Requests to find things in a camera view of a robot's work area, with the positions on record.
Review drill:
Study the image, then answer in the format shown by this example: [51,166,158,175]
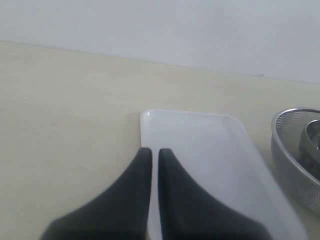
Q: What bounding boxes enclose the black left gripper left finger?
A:
[40,147,153,240]

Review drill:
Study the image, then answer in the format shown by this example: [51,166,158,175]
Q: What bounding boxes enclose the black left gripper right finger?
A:
[158,148,272,240]

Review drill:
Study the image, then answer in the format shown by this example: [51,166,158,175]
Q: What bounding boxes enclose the small stainless steel bowl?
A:
[299,119,320,180]

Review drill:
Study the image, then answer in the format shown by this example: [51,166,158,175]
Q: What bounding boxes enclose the white plastic tray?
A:
[140,109,309,240]

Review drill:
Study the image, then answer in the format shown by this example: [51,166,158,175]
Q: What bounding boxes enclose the steel mesh strainer basket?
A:
[271,107,320,213]

